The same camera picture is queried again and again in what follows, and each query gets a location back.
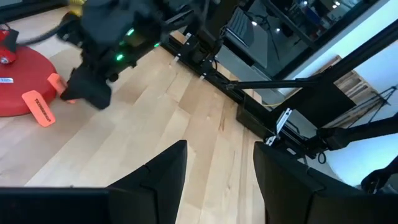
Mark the silver metal bracket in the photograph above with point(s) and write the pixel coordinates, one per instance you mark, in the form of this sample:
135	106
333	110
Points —
284	116

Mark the wooden pallet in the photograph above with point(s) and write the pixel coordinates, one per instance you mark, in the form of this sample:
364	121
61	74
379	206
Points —
351	84

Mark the yellow plastic basket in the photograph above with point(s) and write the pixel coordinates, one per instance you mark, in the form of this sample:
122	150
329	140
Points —
76	7

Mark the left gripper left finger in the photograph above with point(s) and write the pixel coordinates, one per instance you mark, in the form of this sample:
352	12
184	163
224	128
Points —
155	186

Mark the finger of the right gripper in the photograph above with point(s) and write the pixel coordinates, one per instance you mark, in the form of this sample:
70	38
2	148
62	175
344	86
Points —
98	93
77	88

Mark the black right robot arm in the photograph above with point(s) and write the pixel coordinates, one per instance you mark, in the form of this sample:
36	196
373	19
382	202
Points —
102	15

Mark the black table frame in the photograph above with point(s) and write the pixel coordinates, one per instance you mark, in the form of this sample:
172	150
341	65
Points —
217	77

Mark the black metal frame rail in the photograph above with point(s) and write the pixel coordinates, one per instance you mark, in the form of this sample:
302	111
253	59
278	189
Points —
311	105

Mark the red camera stand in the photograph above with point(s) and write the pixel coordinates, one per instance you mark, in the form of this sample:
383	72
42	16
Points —
25	74

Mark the black laptop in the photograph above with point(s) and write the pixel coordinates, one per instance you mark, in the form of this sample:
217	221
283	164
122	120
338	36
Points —
241	26

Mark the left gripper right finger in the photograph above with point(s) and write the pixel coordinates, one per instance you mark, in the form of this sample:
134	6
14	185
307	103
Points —
286	193

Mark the orange rectangular block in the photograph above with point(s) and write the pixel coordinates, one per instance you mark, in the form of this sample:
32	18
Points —
56	82
38	109

